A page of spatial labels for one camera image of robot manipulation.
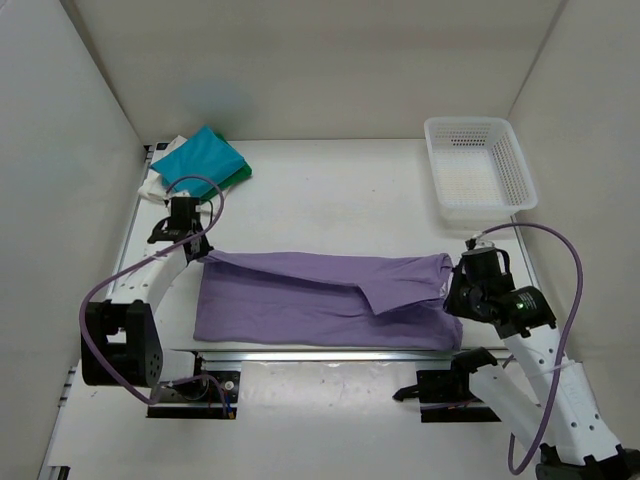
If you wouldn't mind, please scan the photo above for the purple t shirt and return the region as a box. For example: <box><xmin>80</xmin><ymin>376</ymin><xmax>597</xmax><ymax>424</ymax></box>
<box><xmin>193</xmin><ymin>250</ymin><xmax>463</xmax><ymax>351</ymax></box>

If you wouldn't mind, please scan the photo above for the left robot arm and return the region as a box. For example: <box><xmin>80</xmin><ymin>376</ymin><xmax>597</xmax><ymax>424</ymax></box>
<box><xmin>81</xmin><ymin>197</ymin><xmax>212</xmax><ymax>398</ymax></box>

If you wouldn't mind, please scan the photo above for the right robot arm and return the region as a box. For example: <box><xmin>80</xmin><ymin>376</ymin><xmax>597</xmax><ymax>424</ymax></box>
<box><xmin>444</xmin><ymin>247</ymin><xmax>639</xmax><ymax>479</ymax></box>

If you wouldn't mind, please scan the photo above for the white folded t shirt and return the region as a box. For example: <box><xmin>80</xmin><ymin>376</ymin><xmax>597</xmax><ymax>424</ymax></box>
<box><xmin>138</xmin><ymin>135</ymin><xmax>196</xmax><ymax>204</ymax></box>

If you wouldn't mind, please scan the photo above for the teal folded t shirt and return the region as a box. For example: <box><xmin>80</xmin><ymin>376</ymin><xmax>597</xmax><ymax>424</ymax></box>
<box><xmin>180</xmin><ymin>126</ymin><xmax>234</xmax><ymax>188</ymax></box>

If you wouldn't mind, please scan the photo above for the green folded t shirt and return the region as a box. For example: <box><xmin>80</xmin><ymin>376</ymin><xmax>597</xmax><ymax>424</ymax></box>
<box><xmin>211</xmin><ymin>132</ymin><xmax>253</xmax><ymax>191</ymax></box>

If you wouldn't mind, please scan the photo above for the white plastic basket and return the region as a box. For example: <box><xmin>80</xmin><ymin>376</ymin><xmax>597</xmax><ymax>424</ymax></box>
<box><xmin>424</xmin><ymin>116</ymin><xmax>538</xmax><ymax>229</ymax></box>

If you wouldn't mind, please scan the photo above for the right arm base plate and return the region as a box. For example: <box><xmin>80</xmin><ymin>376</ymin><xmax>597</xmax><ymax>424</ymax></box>
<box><xmin>392</xmin><ymin>347</ymin><xmax>499</xmax><ymax>424</ymax></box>

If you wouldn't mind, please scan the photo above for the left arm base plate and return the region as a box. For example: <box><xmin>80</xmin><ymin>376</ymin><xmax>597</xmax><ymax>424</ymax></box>
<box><xmin>146</xmin><ymin>352</ymin><xmax>241</xmax><ymax>420</ymax></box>

